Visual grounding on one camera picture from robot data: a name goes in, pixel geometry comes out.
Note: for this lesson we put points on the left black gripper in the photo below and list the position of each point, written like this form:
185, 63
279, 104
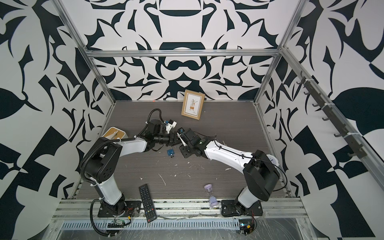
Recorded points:
173, 138

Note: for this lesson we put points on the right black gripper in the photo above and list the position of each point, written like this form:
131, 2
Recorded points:
185, 154

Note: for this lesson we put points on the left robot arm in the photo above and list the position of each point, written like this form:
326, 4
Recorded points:
98, 166

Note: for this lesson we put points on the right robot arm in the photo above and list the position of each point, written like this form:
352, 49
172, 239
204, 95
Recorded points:
261, 170

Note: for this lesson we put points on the blue padlock left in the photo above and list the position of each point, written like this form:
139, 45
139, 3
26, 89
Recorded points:
171, 153

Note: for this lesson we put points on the tissue box wooden lid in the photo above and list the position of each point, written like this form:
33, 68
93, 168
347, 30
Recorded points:
114, 133

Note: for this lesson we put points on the purple hourglass timer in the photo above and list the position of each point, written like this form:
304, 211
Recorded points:
212, 199

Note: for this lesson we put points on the black remote control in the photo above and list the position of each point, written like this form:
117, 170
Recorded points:
148, 204

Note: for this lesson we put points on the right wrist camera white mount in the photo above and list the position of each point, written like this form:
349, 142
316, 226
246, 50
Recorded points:
180, 133

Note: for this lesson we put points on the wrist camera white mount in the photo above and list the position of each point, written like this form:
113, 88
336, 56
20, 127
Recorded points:
169, 125
180, 133

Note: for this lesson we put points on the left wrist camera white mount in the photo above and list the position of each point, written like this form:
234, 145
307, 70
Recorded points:
169, 125

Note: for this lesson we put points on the wooden picture frame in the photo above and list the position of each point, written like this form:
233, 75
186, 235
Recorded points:
193, 104

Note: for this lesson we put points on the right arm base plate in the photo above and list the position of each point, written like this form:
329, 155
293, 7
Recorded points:
232, 208

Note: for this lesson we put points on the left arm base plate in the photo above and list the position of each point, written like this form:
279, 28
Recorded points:
120, 209

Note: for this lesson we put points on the white cable duct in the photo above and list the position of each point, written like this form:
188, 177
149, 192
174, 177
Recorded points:
161, 224

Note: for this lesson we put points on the wall hook rack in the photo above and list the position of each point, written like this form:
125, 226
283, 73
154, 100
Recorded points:
344, 129

